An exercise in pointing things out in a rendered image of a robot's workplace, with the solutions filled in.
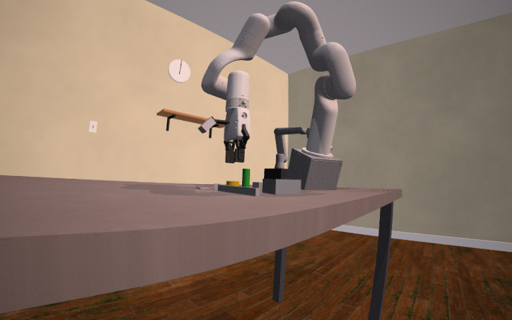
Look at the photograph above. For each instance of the green flat plate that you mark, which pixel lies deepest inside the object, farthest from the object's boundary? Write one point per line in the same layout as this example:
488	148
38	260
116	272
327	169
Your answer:
246	178

